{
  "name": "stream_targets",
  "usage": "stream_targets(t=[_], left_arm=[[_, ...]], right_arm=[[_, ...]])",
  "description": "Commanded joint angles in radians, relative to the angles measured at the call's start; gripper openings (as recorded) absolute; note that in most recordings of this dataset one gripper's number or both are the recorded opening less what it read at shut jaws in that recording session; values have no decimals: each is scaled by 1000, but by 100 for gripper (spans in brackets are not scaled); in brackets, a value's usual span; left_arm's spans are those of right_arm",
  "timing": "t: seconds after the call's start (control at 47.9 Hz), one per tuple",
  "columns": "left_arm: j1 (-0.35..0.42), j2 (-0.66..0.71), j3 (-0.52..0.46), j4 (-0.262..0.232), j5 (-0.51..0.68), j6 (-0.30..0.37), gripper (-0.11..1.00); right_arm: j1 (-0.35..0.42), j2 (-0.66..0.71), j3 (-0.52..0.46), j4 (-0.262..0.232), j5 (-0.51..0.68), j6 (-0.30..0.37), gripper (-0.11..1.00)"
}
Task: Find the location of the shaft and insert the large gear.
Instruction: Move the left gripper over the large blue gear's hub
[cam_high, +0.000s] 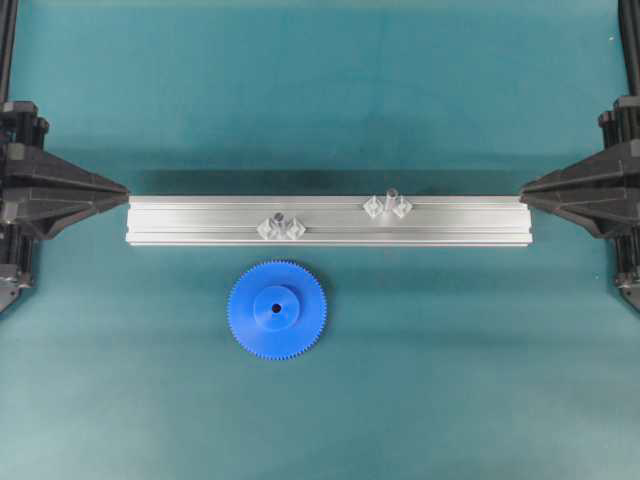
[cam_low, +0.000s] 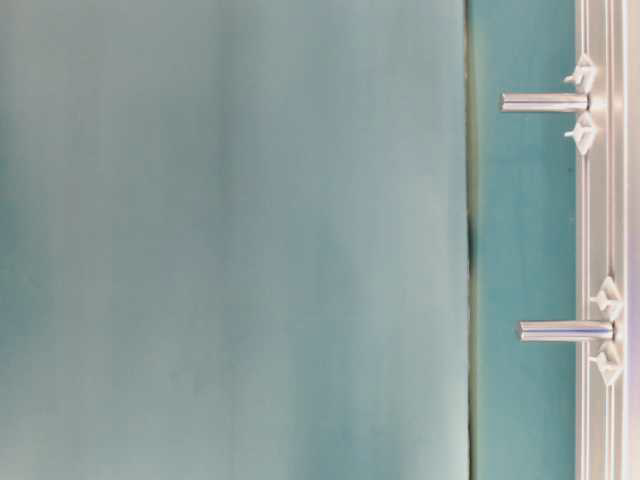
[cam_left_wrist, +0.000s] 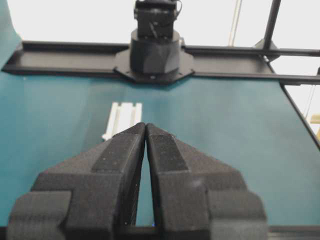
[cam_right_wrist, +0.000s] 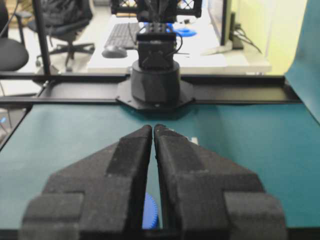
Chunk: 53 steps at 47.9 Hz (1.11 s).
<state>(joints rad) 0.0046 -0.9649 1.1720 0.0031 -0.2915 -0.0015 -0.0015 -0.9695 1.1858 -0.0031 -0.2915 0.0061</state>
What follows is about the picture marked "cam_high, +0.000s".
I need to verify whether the large blue plastic gear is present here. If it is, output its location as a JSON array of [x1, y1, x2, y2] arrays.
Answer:
[[227, 260, 328, 360]]

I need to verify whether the black right frame post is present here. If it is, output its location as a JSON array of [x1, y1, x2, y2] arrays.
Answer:
[[618, 0, 639, 96]]

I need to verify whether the long aluminium extrusion rail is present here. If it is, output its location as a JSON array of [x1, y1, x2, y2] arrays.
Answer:
[[126, 194, 533, 247]]

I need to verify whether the right steel shaft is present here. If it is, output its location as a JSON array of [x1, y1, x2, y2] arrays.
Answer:
[[383, 188, 399, 222]]

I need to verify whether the black frame post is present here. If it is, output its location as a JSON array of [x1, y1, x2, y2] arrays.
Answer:
[[618, 0, 639, 96], [0, 0, 19, 103]]

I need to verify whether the black left frame post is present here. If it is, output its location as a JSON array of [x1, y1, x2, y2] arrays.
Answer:
[[0, 0, 19, 103]]

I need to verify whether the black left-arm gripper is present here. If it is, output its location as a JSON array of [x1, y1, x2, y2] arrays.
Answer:
[[1, 102, 129, 313]]

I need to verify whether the clear bracket of shaft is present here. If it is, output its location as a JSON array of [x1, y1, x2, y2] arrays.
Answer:
[[392, 196, 413, 219], [362, 195, 384, 219], [286, 217, 306, 240], [256, 218, 279, 240]]

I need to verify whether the left steel shaft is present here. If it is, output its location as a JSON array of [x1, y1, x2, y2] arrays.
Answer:
[[271, 212, 287, 239]]

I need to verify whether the steel shaft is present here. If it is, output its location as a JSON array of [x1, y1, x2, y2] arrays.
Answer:
[[383, 188, 399, 222], [271, 212, 287, 239]]

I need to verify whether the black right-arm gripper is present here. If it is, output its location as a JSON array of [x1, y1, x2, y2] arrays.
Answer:
[[520, 95, 639, 312]]

